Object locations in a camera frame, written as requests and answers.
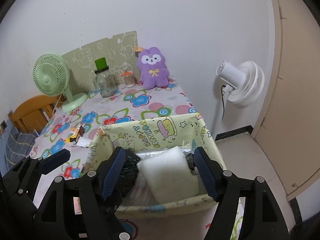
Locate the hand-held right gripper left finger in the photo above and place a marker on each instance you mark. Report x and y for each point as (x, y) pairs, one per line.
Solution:
(112, 175)

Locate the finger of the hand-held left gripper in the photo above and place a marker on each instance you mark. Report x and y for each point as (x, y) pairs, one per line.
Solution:
(55, 161)
(12, 177)

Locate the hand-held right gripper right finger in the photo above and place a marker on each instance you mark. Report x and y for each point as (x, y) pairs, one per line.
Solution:
(206, 175)

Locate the yellow cartoon tissue packet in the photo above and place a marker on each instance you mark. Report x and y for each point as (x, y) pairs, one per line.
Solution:
(74, 131)

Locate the white foam pad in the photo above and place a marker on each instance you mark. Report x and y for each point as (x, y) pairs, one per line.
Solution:
(167, 175)

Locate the yellow cartoon print storage box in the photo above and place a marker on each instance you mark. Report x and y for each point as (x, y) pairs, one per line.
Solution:
(155, 130)

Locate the blue plaid bedding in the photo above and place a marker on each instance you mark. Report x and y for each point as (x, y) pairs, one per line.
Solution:
(17, 142)

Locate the wooden chair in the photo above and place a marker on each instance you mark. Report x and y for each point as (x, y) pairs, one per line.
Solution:
(27, 110)

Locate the floral tablecloth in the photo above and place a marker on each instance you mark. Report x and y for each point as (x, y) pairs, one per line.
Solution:
(112, 110)

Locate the green desk fan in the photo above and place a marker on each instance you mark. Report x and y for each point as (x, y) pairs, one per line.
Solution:
(50, 77)

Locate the glass jar with green lid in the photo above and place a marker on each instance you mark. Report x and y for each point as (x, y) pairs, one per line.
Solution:
(105, 85)

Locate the small jar with orange lid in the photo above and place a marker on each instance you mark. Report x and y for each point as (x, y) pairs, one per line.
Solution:
(127, 81)

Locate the white standing fan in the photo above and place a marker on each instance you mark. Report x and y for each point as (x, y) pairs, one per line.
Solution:
(247, 85)

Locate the purple plush bunny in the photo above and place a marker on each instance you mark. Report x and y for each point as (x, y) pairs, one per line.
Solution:
(152, 75)

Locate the green printed cardboard sheet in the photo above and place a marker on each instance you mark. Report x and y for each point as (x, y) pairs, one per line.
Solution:
(82, 55)

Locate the beige door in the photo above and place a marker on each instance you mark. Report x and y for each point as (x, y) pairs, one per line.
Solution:
(295, 105)

